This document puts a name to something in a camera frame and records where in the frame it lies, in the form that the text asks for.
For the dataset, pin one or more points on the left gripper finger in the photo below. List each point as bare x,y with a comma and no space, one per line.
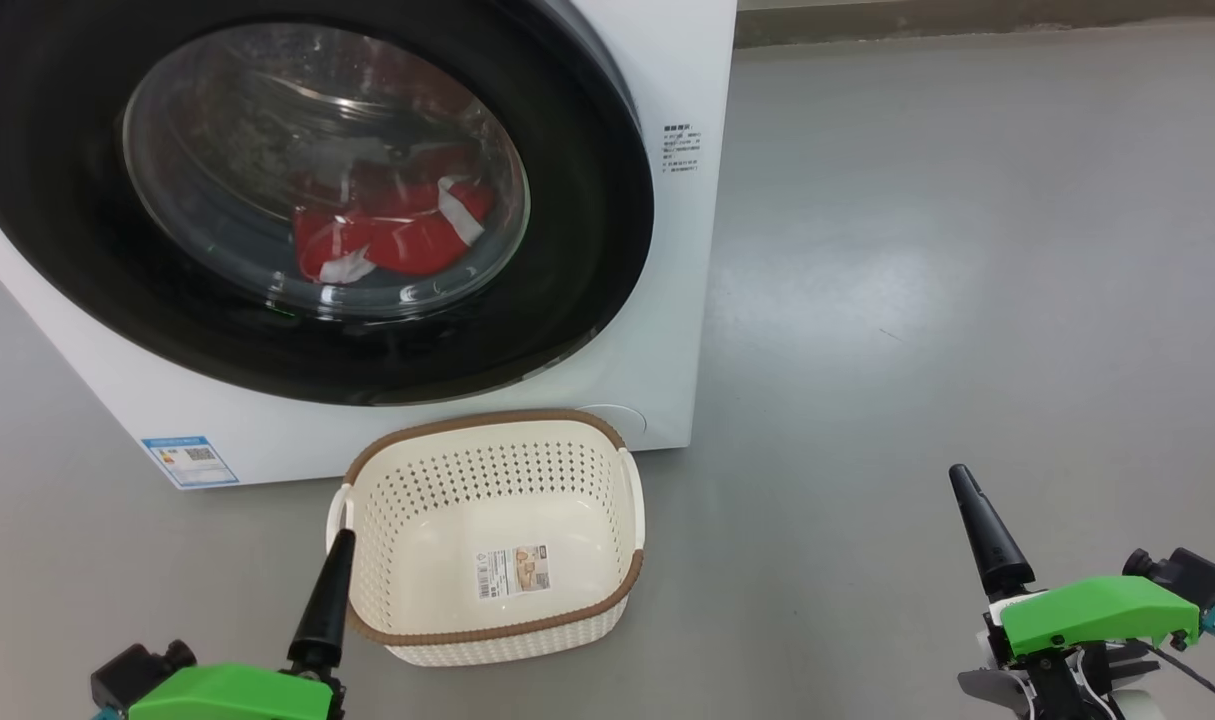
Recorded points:
325,610

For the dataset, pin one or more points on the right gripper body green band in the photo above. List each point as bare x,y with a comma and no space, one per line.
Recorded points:
1097,612

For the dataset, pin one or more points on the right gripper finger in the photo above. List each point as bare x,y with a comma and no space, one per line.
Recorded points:
992,550

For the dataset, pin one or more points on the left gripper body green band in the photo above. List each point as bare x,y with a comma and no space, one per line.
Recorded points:
227,695

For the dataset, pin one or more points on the red white-striped garment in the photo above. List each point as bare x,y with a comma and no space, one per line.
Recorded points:
407,240

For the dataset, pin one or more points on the black washer door glass window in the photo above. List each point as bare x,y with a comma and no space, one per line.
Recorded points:
567,230

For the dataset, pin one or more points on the cream basket with brown rim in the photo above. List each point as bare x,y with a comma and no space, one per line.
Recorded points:
437,530

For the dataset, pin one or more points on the white front-load washing machine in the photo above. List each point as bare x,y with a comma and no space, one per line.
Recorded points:
667,320

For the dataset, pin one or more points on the paper product label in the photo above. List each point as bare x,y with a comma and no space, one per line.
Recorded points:
514,572

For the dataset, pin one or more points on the blue energy label sticker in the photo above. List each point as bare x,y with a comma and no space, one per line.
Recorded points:
189,462

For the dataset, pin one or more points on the round white filter cover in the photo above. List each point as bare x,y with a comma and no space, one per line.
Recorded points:
617,420

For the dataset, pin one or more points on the black printed text sticker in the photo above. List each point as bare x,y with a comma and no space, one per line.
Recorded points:
680,150

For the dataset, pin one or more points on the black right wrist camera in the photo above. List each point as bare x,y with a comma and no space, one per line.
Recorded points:
1182,575

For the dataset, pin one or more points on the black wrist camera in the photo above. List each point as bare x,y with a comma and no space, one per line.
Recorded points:
132,675
1182,575

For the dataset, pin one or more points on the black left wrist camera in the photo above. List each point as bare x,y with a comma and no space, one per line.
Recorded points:
132,675

